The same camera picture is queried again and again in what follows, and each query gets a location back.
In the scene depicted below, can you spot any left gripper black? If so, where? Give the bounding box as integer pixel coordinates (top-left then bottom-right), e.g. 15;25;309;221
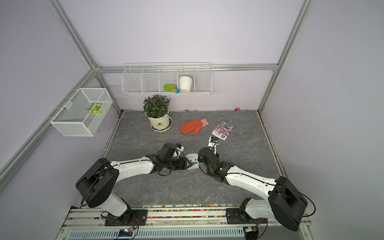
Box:
164;156;193;170

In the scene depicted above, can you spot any white alarm device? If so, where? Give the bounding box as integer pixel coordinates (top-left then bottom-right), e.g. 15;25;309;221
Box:
186;153;199;170

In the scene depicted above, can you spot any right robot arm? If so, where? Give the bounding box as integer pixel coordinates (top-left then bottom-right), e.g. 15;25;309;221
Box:
198;147;308;232

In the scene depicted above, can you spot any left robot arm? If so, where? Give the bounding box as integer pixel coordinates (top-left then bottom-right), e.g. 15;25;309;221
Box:
76;143;193;219

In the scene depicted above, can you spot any red orange work glove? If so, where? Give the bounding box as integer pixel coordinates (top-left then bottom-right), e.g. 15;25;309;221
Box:
180;119;210;136

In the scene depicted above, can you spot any flower seed packet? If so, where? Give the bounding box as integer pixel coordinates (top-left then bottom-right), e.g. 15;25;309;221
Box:
212;120;236;141

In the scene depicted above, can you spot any potted green plant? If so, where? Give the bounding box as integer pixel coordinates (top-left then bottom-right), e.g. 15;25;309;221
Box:
144;95;170;131

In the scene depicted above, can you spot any green toy shovel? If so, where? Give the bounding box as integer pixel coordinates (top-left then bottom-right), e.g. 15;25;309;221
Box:
164;84;180;94

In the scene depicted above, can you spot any small white pot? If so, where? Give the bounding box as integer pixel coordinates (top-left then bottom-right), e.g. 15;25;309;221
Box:
179;76;193;93

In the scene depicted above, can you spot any green circuit board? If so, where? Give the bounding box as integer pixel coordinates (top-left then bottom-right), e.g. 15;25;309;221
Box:
118;229;134;238

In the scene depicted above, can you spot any green leaf toy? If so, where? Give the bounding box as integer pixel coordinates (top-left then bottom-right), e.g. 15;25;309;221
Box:
87;103;106;115

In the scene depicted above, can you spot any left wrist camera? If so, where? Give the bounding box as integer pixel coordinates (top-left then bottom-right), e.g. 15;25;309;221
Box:
175;144;184;152

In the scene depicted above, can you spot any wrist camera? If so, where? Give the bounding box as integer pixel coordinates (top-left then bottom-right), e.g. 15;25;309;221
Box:
175;144;184;152
208;136;219;149

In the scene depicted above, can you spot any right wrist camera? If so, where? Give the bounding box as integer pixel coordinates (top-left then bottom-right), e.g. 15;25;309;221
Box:
208;136;219;149

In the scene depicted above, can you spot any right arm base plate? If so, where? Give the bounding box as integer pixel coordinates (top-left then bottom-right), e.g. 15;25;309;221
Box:
225;208;268;225

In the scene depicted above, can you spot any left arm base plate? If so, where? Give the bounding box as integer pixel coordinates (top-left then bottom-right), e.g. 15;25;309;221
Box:
105;209;148;227

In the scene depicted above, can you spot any white wire wall shelf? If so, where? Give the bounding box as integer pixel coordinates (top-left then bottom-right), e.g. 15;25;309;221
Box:
122;63;213;95

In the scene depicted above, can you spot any white wire basket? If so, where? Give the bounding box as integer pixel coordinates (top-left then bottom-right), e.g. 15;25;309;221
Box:
50;88;113;137

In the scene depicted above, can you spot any aluminium mounting rail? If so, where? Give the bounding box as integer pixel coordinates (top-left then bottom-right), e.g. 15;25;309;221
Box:
61;204;313;231

